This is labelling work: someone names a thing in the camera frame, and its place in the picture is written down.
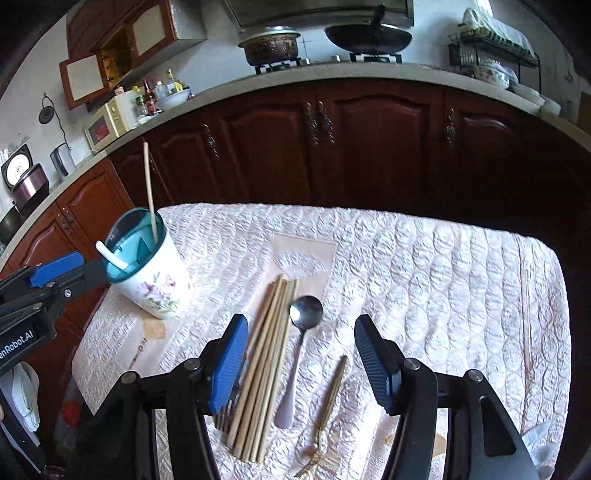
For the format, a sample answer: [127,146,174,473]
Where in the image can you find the white bowl with bottles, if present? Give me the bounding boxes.
[154,89,191,112]

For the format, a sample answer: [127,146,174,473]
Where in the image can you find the white cloth on rack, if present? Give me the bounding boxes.
[462,7,536,54]

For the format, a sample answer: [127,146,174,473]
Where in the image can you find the wooden upper wall cabinet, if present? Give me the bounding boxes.
[66,0,207,70]

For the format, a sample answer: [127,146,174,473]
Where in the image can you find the grey stone countertop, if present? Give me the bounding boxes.
[0,61,591,273]

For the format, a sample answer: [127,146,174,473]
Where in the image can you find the black wire dish rack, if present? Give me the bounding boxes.
[447,32,541,81]

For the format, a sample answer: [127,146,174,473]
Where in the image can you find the cream microwave oven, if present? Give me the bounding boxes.
[83,95,141,151]

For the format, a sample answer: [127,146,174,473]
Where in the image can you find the steel range hood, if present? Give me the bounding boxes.
[224,0,415,28]

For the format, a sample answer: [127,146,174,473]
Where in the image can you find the black wok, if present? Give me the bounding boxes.
[324,4,413,54]

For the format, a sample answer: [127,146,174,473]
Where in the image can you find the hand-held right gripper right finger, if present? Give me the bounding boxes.
[355,315,541,480]

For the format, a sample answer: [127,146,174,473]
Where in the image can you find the long bamboo chopstick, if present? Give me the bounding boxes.
[143,142,158,243]

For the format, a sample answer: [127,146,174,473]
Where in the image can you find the brown wooden lower cabinets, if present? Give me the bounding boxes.
[0,76,591,324]

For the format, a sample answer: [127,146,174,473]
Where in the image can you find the thin brass stick with cord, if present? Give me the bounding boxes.
[294,354,348,477]

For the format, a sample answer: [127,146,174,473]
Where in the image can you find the open cabinet door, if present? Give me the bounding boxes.
[59,51,112,112]

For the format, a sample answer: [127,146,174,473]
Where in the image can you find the metal spoon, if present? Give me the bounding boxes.
[274,295,324,428]

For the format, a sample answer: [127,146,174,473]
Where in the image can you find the bundle of bamboo chopsticks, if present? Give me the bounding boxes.
[215,274,300,463]

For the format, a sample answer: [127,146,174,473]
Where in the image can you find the dark metal basin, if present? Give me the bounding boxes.
[0,205,23,247]

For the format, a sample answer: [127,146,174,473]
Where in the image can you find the brown cooking pot with lid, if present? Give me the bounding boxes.
[238,26,303,66]

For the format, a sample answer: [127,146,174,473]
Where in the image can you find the white electric kettle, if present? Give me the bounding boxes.
[50,144,76,178]

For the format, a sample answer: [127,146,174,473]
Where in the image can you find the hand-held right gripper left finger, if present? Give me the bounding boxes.
[76,314,250,480]

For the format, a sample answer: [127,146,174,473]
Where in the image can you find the black round plug with cable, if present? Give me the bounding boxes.
[38,95,72,153]

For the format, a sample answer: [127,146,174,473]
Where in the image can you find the rice cooker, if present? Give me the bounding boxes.
[0,144,50,214]

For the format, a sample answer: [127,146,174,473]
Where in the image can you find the white plastic spoon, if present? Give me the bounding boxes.
[96,241,130,269]

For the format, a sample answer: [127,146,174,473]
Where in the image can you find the quilted pink tablecloth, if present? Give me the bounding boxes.
[71,203,570,480]

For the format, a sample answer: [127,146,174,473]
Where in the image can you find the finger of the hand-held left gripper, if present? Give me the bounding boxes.
[0,259,110,330]
[0,251,86,296]

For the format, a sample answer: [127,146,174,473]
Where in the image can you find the floral ceramic bowl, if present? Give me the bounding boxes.
[475,65,519,89]

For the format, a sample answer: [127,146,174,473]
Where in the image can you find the gas stove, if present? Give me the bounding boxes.
[253,52,402,77]

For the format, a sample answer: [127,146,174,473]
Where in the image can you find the floral utensil holder cup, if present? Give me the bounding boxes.
[104,208,192,320]

